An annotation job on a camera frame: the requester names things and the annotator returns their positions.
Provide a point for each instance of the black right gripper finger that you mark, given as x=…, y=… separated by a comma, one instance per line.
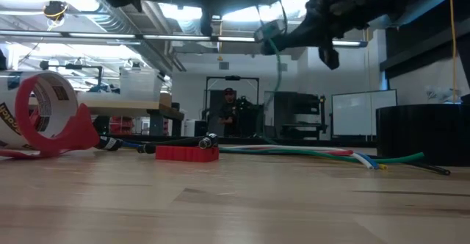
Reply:
x=329, y=58
x=293, y=40

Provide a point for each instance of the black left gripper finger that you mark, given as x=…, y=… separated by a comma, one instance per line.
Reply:
x=207, y=23

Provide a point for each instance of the black background robot rig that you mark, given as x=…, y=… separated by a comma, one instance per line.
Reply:
x=232, y=78

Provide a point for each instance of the black cabinet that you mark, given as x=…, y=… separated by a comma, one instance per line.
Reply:
x=293, y=108

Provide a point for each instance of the whiteboard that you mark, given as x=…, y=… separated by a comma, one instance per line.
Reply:
x=363, y=111

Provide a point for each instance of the clear plastic storage bin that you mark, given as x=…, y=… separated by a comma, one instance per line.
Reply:
x=141, y=84

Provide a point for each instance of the person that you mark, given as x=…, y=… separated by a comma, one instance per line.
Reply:
x=229, y=111

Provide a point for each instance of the long ceiling light bar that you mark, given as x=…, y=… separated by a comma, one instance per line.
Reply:
x=103, y=35

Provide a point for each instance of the wooden workbench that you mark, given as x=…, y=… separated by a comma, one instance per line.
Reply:
x=128, y=108

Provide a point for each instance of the red ribbed block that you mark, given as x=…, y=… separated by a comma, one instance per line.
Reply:
x=187, y=154

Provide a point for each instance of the red dispenser with white tape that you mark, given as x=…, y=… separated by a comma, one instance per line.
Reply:
x=77, y=133

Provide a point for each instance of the black aluminium table frame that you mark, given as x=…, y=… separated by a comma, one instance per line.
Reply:
x=312, y=141

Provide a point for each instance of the silver ventilation duct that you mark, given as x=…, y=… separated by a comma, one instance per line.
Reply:
x=117, y=20

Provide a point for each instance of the grey duct tape roll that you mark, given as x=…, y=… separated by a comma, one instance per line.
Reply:
x=422, y=133

